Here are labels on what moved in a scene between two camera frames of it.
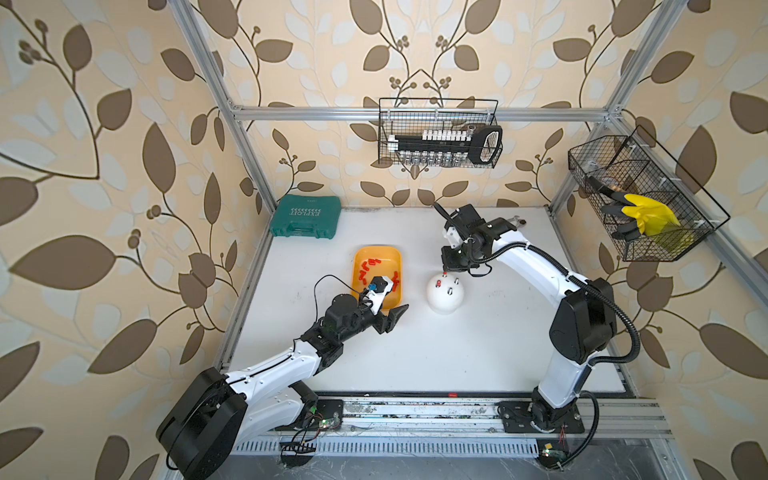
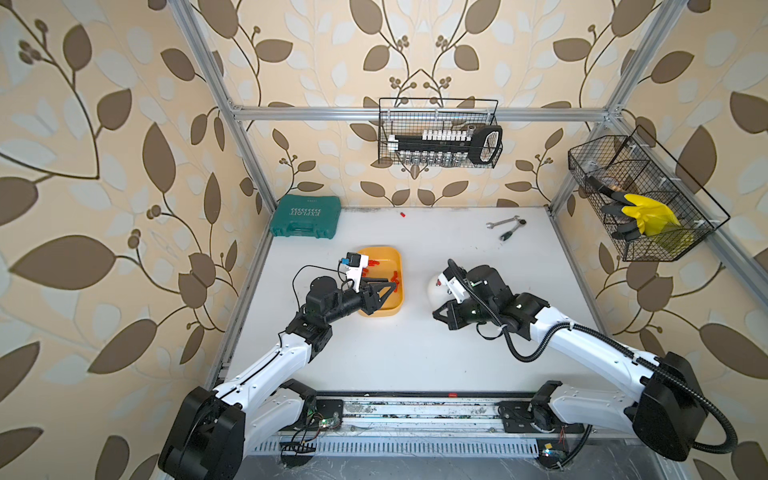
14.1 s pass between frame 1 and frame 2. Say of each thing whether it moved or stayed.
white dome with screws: stayed
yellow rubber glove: stayed
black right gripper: moved
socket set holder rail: stayed
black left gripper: moved
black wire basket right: stayed
